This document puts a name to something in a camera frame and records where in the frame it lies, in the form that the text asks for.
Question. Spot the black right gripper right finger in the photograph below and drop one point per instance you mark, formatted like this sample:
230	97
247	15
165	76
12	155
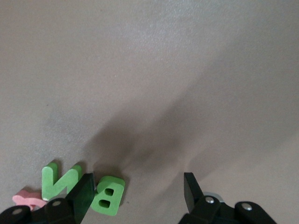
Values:
210	212

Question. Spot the green letter B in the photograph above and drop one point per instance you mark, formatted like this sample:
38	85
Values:
116	186

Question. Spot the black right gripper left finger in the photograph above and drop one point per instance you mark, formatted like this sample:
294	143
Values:
79	200

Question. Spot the brown table cover sheet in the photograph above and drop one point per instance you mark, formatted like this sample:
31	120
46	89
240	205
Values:
149	70

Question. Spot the pink letter Q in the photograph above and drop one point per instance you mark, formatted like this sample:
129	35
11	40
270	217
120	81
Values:
25	198

